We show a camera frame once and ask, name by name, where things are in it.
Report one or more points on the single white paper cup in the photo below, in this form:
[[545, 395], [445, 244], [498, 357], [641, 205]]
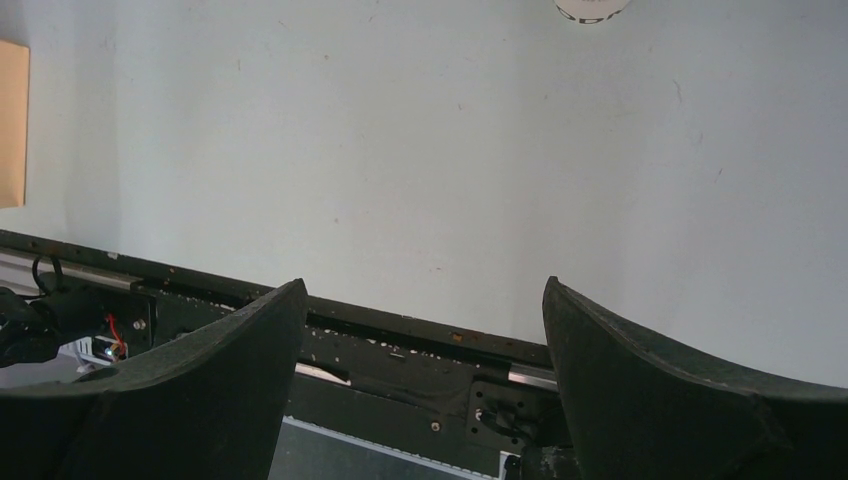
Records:
[[590, 12]]

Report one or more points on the brown paper bag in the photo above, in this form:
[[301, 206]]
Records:
[[15, 76]]

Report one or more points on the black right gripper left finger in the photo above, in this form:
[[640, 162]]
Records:
[[208, 405]]

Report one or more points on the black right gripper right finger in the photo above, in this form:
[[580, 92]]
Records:
[[641, 405]]

